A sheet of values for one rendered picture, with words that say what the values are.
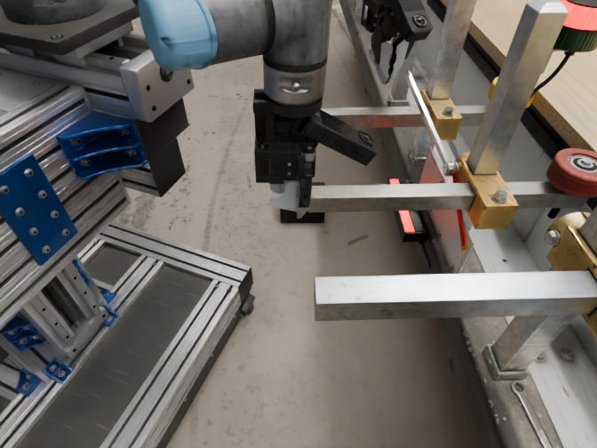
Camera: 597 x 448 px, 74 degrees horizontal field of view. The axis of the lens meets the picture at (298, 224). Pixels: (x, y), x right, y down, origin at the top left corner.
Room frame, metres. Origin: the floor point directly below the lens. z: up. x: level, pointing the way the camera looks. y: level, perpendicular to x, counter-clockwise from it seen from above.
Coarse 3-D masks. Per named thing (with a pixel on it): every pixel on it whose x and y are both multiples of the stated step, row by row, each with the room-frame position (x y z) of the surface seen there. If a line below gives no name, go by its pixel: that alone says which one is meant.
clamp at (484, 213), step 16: (464, 160) 0.52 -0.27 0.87; (464, 176) 0.50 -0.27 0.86; (480, 176) 0.48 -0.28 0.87; (496, 176) 0.48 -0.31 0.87; (480, 192) 0.44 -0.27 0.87; (480, 208) 0.42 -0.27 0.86; (496, 208) 0.41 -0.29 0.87; (512, 208) 0.42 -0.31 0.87; (480, 224) 0.41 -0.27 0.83; (496, 224) 0.41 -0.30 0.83
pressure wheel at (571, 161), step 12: (564, 156) 0.48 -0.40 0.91; (576, 156) 0.49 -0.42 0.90; (588, 156) 0.49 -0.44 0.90; (552, 168) 0.48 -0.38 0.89; (564, 168) 0.46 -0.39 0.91; (576, 168) 0.45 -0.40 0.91; (588, 168) 0.46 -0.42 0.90; (552, 180) 0.46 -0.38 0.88; (564, 180) 0.45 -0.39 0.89; (576, 180) 0.44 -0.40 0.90; (588, 180) 0.43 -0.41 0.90; (576, 192) 0.43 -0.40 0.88; (588, 192) 0.43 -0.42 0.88; (552, 216) 0.46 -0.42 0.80
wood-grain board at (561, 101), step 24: (480, 0) 1.24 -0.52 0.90; (504, 0) 1.24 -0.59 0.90; (528, 0) 1.24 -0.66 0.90; (480, 24) 1.05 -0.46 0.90; (504, 24) 1.05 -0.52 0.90; (504, 48) 0.90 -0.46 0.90; (552, 72) 0.78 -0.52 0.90; (576, 72) 0.78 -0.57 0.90; (552, 96) 0.68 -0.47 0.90; (576, 96) 0.68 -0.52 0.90; (552, 120) 0.63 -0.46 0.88; (576, 120) 0.60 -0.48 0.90; (576, 144) 0.55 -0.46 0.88
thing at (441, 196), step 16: (320, 192) 0.46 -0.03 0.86; (336, 192) 0.46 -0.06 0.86; (352, 192) 0.46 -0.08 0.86; (368, 192) 0.46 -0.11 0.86; (384, 192) 0.46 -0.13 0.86; (400, 192) 0.46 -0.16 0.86; (416, 192) 0.46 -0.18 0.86; (432, 192) 0.46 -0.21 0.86; (448, 192) 0.46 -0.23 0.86; (464, 192) 0.46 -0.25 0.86; (512, 192) 0.46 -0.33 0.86; (528, 192) 0.46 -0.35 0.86; (544, 192) 0.46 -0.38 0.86; (560, 192) 0.46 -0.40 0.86; (320, 208) 0.44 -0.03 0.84; (336, 208) 0.44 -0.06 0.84; (352, 208) 0.44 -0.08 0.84; (368, 208) 0.44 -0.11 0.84; (384, 208) 0.45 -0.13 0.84; (400, 208) 0.45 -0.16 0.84; (416, 208) 0.45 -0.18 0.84; (432, 208) 0.45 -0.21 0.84; (448, 208) 0.45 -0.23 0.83; (464, 208) 0.45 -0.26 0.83
